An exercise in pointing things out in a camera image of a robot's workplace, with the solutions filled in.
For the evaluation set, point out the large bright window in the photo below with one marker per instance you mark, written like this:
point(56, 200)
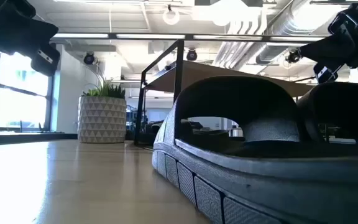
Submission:
point(20, 93)

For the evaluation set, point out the wooden shelf black metal frame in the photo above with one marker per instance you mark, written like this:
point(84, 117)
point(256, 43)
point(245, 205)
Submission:
point(197, 74)

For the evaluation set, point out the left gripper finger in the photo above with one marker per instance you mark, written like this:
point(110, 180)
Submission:
point(45, 60)
point(20, 37)

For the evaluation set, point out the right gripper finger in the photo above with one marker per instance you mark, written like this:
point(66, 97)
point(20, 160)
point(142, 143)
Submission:
point(326, 73)
point(334, 48)

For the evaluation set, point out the black ceiling camera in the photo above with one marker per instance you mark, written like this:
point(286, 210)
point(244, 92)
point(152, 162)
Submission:
point(89, 58)
point(293, 56)
point(191, 54)

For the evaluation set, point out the overhead beam with light strips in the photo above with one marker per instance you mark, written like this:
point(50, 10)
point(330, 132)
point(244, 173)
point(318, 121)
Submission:
point(135, 36)

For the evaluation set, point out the silver ventilation duct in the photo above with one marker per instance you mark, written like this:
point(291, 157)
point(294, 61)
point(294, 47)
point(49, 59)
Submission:
point(291, 21)

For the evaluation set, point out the potted plant white patterned pot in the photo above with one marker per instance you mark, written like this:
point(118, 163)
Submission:
point(101, 121)

